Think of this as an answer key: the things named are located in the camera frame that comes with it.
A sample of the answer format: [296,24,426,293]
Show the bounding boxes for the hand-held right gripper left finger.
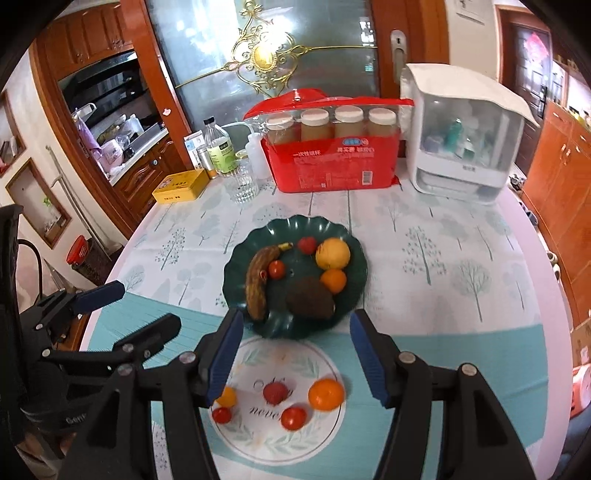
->
[60,308,245,480]

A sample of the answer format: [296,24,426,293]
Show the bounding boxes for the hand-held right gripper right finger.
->
[349,309,539,480]

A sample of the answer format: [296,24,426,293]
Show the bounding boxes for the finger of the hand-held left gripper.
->
[34,280,126,341]
[111,313,182,371]

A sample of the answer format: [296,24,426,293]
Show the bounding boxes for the overripe brown banana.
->
[245,242,294,322]

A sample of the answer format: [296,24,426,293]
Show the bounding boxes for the dark avocado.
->
[285,277,336,320]

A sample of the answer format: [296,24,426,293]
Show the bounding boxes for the small orange tangerine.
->
[320,268,347,295]

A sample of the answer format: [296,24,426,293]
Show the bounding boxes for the dark green scalloped plate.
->
[222,216,369,340]

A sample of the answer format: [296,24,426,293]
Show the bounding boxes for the large yellow orange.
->
[316,237,351,270]

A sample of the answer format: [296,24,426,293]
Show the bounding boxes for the red plastic bin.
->
[66,235,92,267]

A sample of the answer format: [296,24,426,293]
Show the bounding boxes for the teal striped table runner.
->
[81,293,560,480]

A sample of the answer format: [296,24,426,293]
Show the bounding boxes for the round white leaf-print placemat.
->
[202,335,347,463]

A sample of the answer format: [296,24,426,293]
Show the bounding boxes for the yellow tin box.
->
[152,168,209,204]

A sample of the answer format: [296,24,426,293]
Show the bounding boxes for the pink rice cooker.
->
[99,138,126,168]

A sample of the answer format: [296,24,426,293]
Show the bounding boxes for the small metal can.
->
[196,146,218,180]

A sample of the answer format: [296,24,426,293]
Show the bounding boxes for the white and blue carton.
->
[183,130,206,169]

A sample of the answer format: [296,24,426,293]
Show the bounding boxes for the clear glass tumbler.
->
[226,159,260,205]

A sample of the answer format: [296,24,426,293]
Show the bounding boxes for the clear bottle with green label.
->
[202,116,239,177]

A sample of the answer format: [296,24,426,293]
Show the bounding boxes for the white squeeze bottle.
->
[244,131,271,181]

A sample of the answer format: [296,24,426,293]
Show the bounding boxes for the black range hood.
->
[58,51,151,127]

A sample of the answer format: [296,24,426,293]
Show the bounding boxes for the cardboard box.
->
[570,318,591,366]

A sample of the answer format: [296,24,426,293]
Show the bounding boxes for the white-lidded jar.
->
[334,106,366,138]
[368,108,398,138]
[265,115,297,145]
[300,109,334,141]

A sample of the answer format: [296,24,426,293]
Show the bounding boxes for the white countertop sterilizer cabinet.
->
[399,63,541,206]

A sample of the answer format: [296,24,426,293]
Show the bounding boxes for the frosted glass door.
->
[145,0,380,137]

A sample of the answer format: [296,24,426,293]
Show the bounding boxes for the red plastic lid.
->
[243,89,414,121]

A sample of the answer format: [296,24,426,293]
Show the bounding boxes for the dark wooden entrance door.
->
[500,9,556,172]

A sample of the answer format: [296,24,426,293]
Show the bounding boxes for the wooden wall cabinet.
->
[521,99,591,326]

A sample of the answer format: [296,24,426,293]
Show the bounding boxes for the silver door handle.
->
[390,30,407,85]

